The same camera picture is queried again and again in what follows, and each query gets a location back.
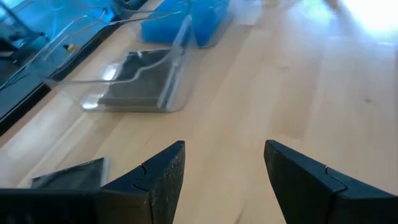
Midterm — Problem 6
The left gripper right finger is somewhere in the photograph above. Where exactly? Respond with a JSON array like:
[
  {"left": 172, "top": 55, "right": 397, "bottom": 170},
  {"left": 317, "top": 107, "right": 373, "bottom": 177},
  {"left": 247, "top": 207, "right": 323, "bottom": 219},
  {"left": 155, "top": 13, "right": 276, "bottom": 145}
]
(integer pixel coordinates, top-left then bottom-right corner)
[{"left": 263, "top": 139, "right": 398, "bottom": 224}]

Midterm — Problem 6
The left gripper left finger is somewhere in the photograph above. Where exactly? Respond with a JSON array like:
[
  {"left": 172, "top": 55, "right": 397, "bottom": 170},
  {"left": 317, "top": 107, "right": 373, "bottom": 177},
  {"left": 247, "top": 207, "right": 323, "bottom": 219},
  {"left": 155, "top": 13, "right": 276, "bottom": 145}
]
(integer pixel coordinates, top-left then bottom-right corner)
[{"left": 0, "top": 140, "right": 187, "bottom": 224}]

